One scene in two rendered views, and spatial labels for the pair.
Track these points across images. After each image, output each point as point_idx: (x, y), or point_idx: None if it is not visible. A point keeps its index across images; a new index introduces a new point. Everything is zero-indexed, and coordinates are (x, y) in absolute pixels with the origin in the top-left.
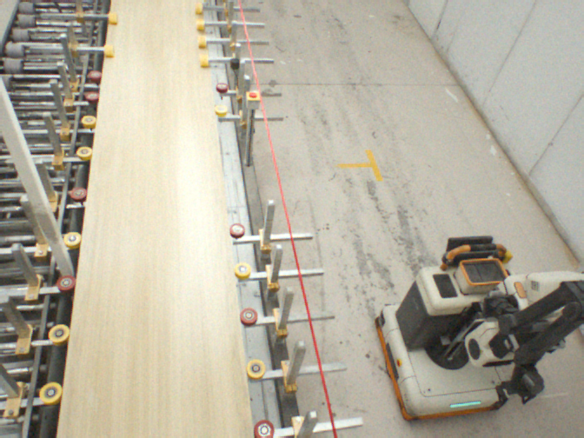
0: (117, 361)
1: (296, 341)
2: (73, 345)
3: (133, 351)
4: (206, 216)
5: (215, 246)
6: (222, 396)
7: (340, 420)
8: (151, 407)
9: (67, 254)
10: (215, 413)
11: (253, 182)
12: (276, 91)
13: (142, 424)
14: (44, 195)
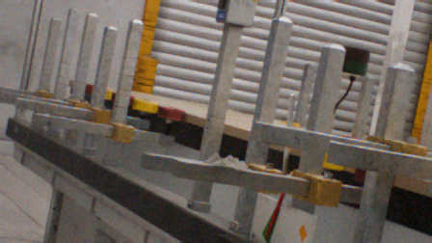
0: (247, 117)
1: (79, 11)
2: (298, 126)
3: (236, 115)
4: (229, 121)
5: (195, 113)
6: (132, 94)
7: (1, 86)
8: (196, 106)
9: (373, 134)
10: (134, 94)
11: (169, 197)
12: (194, 162)
13: (199, 106)
14: (394, 22)
